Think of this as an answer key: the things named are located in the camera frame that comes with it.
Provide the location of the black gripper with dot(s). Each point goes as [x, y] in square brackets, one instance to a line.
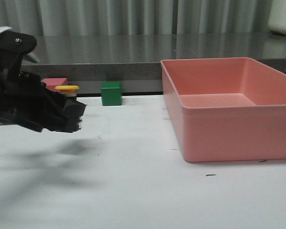
[27, 102]

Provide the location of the yellow push button switch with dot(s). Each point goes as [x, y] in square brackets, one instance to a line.
[68, 88]

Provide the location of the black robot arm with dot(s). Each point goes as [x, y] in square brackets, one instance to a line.
[14, 47]

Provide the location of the pink cube block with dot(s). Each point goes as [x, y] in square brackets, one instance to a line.
[51, 83]

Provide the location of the green cube block centre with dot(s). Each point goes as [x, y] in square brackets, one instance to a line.
[111, 93]

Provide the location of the pink plastic bin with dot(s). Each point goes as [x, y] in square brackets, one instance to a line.
[226, 109]

